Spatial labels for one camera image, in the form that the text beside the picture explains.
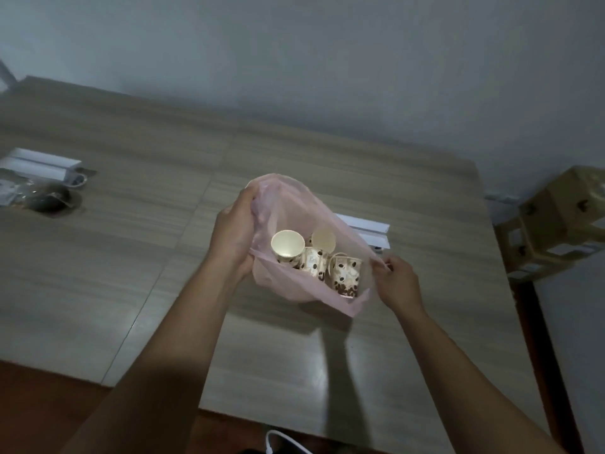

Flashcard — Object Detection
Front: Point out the pink plastic bag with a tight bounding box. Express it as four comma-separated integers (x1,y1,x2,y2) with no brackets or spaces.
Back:
244,173,380,318

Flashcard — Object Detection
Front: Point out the spotted paper cup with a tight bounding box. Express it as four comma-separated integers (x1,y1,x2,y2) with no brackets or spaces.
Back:
327,253,363,299
270,230,306,268
299,228,337,281

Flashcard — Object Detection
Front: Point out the person's left hand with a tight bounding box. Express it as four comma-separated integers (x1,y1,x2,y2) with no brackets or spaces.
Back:
206,185,260,282

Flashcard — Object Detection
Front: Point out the clear plastic packet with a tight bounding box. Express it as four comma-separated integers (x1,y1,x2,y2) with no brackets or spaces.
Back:
0,177,36,208

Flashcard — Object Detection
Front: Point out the white long box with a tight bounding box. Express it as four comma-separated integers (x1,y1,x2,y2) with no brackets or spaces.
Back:
0,147,84,186
334,213,391,251

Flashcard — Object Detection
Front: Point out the black round object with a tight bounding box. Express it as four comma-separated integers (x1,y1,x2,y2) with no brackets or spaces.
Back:
27,182,82,213

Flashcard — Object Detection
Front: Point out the wooden stool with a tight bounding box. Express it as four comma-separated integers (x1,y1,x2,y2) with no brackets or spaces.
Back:
493,165,605,282

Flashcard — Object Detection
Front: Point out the person's right forearm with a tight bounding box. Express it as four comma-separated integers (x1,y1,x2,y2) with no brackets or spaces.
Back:
391,305,568,454

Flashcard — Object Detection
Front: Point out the person's left forearm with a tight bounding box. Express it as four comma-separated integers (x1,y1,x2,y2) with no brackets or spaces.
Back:
60,260,237,454

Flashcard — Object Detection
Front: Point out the person's right hand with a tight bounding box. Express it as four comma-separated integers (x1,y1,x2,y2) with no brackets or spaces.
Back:
369,254,427,318

